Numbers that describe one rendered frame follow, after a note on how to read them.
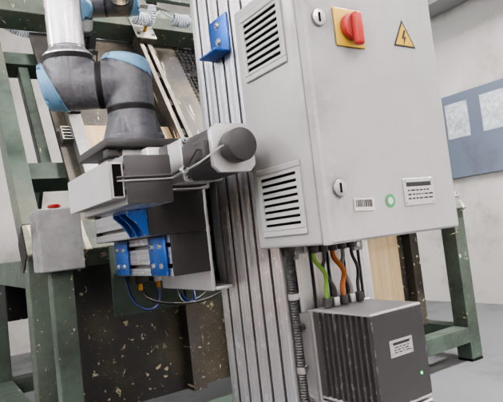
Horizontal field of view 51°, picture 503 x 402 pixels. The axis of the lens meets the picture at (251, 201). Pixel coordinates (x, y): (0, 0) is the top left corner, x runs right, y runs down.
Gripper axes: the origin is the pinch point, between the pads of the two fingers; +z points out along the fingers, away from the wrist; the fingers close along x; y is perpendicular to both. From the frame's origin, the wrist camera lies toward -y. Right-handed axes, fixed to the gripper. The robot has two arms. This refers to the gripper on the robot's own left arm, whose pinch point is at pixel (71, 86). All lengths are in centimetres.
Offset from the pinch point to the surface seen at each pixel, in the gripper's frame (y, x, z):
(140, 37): 61, 44, -5
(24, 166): -18.9, -4.3, 26.0
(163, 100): 51, 10, 13
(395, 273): 145, -86, 82
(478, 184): 338, -60, 82
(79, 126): 9.3, 8.3, 19.6
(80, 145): 4.7, -0.4, 23.4
